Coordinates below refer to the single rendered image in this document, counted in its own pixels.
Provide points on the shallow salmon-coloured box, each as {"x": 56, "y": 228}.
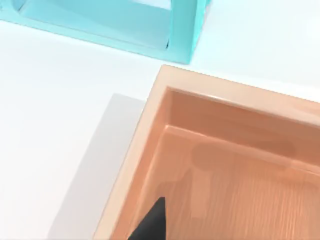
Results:
{"x": 225, "y": 162}

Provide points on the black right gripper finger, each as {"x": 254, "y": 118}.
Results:
{"x": 155, "y": 222}

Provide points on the light blue rack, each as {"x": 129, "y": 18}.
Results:
{"x": 140, "y": 27}

